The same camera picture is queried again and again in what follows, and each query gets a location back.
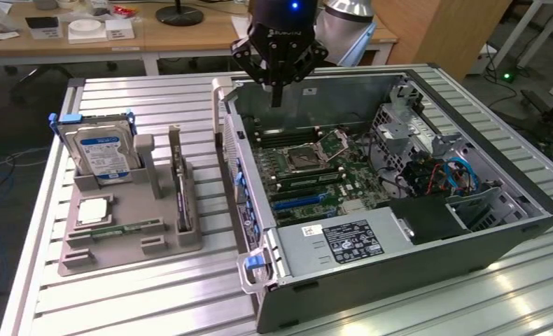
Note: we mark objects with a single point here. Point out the black and white box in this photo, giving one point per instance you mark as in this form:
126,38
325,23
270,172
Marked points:
43,22

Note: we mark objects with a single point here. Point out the black floor stand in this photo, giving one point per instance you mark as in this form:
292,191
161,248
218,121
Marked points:
539,105

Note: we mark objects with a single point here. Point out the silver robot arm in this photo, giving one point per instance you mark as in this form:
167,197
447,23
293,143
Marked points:
346,8

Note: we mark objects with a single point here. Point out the metal socket cover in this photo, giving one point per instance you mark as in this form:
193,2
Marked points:
334,143

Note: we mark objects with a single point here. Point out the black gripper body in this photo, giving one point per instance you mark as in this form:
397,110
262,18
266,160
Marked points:
281,42

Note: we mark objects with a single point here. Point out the grey power supply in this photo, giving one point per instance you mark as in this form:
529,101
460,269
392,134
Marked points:
305,252

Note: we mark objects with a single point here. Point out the black graphics card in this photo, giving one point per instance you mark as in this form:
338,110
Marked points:
183,203

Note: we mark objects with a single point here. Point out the blue case latch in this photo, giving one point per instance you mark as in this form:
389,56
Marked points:
253,263

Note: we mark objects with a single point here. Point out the grey parts rack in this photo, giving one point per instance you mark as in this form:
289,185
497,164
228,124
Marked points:
127,196

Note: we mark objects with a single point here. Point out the wooden desk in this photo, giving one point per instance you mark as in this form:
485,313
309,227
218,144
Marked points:
187,38

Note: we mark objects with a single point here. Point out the device with green light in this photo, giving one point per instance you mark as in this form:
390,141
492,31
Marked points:
507,76

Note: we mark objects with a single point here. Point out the RAM stick with white label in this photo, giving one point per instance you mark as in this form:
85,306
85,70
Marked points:
312,180

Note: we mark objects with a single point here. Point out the blue slot clip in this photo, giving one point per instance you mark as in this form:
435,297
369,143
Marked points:
254,222
237,175
246,201
250,212

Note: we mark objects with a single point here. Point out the bare green RAM stick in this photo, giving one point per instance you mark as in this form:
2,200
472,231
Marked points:
118,230

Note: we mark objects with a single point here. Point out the white floor box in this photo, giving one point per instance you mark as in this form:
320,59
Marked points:
483,61

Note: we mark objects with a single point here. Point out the white round holder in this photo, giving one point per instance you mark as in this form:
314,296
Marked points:
87,31

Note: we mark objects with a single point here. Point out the CPU socket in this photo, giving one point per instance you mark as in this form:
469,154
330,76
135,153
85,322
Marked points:
302,159

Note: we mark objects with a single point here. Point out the hard disk in blue caddy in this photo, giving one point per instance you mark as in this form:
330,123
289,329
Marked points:
102,157

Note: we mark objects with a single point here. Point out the black round lamp base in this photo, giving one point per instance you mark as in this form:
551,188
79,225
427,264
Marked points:
178,15

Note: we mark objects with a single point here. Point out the green motherboard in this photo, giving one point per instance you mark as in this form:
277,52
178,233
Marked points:
352,182

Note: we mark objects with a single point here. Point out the white paper slip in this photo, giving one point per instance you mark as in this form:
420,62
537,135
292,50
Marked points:
0,36

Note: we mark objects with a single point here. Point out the blue expansion slot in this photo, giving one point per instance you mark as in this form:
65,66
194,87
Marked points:
297,204

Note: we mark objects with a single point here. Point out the white paper stack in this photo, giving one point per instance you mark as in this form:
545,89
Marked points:
240,28

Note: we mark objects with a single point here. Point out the wooden cabinet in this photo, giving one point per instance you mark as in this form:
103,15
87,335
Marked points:
445,35

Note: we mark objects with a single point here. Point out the white desk frame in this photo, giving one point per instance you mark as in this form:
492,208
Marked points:
539,21

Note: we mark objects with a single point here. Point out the open black PC case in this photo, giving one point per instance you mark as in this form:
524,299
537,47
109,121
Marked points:
398,280

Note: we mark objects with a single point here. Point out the metal disk bay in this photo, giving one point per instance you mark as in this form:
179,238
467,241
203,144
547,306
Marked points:
487,210
398,133

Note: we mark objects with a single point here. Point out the black chair base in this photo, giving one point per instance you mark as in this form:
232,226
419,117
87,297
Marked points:
47,75

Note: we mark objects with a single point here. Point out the black RAM slot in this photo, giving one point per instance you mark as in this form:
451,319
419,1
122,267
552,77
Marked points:
286,131
288,135
292,143
290,139

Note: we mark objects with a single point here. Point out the red packet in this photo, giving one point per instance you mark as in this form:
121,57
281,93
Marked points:
123,11

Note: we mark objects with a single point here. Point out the long black expansion slot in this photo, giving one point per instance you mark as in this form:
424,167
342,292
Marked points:
300,193

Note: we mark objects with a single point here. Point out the silver CPU chip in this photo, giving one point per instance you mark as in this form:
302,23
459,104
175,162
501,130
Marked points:
93,211

